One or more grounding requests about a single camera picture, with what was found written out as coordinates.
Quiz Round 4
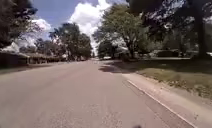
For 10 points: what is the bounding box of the large dark tree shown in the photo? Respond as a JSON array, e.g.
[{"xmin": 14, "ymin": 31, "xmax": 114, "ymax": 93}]
[{"xmin": 0, "ymin": 0, "xmax": 39, "ymax": 68}]

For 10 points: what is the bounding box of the pale concrete gutter strip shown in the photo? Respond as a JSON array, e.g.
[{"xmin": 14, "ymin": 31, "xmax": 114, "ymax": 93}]
[{"xmin": 99, "ymin": 60, "xmax": 212, "ymax": 128}]

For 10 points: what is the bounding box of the broad green tree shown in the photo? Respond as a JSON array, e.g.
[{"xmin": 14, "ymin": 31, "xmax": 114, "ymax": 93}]
[{"xmin": 92, "ymin": 3, "xmax": 155, "ymax": 61}]

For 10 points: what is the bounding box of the dark grass verge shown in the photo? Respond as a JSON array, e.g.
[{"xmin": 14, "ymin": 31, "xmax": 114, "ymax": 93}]
[{"xmin": 0, "ymin": 61, "xmax": 67, "ymax": 76}]

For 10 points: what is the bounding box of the large dark-trunked tree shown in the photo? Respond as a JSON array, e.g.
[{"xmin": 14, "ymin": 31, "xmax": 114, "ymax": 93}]
[{"xmin": 127, "ymin": 0, "xmax": 212, "ymax": 61}]

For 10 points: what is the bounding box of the grass verge with dry patches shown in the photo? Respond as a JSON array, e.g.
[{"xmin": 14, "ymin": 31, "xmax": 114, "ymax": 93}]
[{"xmin": 108, "ymin": 58, "xmax": 212, "ymax": 103}]

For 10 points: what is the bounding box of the grey asphalt road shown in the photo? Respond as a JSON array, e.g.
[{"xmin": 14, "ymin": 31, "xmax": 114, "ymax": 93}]
[{"xmin": 0, "ymin": 59, "xmax": 199, "ymax": 128}]

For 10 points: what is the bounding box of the group of distant trees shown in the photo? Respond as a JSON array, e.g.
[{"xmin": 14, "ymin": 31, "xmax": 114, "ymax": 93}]
[{"xmin": 19, "ymin": 22, "xmax": 94, "ymax": 62}]

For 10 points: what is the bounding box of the row of low buildings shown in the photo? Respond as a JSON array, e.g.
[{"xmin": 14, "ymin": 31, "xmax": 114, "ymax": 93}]
[{"xmin": 0, "ymin": 50, "xmax": 69, "ymax": 66}]

